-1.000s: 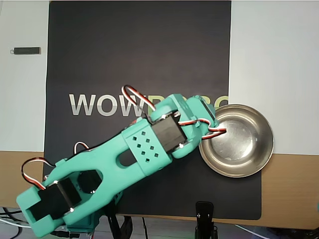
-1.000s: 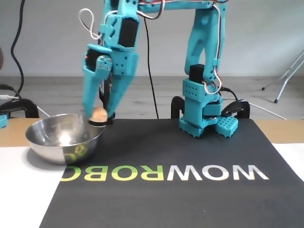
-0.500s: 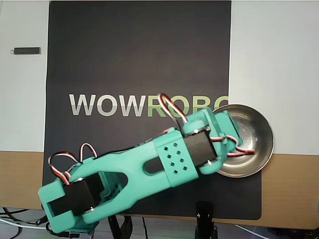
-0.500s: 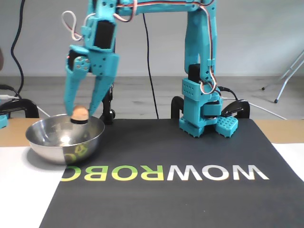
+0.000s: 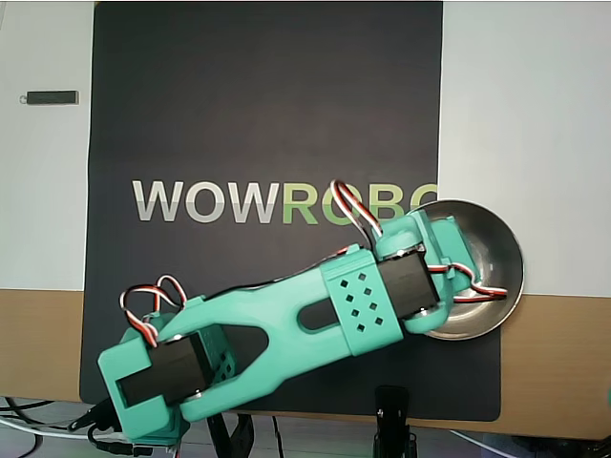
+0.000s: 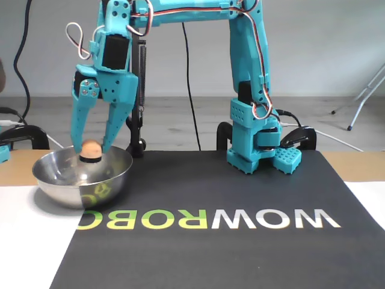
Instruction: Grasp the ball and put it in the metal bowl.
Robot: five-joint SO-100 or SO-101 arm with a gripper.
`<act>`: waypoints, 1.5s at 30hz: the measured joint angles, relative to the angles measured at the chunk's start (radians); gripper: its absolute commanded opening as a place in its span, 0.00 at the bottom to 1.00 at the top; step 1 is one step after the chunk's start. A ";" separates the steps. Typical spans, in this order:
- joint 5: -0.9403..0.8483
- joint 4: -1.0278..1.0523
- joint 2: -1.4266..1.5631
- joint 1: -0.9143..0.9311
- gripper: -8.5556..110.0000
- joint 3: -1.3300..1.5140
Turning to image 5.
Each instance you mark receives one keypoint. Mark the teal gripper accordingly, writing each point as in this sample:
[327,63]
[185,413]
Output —
[457,282]

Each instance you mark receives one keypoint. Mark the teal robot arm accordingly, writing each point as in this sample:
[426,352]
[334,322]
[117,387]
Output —
[286,310]

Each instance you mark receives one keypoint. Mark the metal bowl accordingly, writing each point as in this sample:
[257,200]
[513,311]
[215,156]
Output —
[496,229]

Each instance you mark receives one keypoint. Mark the large white paper sheet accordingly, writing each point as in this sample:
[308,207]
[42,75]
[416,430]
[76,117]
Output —
[525,119]

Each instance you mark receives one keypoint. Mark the black table clamp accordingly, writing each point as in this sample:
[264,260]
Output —
[88,420]
[243,436]

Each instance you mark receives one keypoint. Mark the black WOWROBO printed mat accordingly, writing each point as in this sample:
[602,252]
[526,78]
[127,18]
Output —
[262,95]

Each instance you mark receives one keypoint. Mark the black USB stick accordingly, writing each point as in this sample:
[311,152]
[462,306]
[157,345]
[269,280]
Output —
[50,97]

